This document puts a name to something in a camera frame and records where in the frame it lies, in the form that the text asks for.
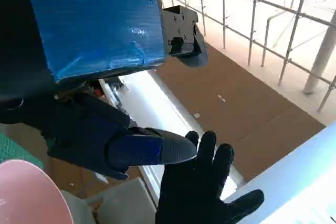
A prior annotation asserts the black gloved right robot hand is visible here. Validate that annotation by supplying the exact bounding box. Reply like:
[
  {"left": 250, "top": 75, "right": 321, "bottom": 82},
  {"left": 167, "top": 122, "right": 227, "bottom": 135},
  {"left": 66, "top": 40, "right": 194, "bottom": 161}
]
[{"left": 155, "top": 130, "right": 265, "bottom": 224}]

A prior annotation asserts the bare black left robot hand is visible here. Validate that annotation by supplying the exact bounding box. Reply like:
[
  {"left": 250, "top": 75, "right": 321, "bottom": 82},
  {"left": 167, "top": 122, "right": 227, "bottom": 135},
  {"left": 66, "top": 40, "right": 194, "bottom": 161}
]
[{"left": 0, "top": 0, "right": 208, "bottom": 182}]

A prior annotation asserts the pink bowl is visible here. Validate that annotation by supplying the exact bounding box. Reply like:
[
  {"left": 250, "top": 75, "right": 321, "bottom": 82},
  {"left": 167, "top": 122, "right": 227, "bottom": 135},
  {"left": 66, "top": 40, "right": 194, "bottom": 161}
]
[{"left": 0, "top": 159, "right": 74, "bottom": 224}]

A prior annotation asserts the long white panel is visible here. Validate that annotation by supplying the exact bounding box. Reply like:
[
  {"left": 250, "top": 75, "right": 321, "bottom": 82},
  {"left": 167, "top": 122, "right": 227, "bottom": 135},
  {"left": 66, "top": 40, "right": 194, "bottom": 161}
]
[{"left": 98, "top": 69, "right": 245, "bottom": 206}]

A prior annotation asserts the white desk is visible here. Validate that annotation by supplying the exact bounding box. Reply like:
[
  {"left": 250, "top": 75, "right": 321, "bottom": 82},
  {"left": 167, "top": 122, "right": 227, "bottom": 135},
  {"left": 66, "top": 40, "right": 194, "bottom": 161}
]
[{"left": 223, "top": 124, "right": 336, "bottom": 224}]

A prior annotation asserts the green cutting mat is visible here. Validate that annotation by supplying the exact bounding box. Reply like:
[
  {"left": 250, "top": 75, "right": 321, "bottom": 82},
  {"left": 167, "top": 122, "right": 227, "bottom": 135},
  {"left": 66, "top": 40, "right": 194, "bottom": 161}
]
[{"left": 0, "top": 132, "right": 45, "bottom": 169}]

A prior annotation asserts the white metal railing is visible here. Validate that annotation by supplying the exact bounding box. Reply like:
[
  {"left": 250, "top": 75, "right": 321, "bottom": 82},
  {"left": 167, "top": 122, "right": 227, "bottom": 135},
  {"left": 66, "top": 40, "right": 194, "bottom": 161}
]
[{"left": 115, "top": 0, "right": 336, "bottom": 112}]

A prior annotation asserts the white round pillar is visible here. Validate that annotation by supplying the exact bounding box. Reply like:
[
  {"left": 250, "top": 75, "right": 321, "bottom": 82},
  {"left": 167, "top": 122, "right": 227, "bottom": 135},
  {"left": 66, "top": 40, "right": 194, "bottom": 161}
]
[{"left": 303, "top": 11, "right": 336, "bottom": 95}]

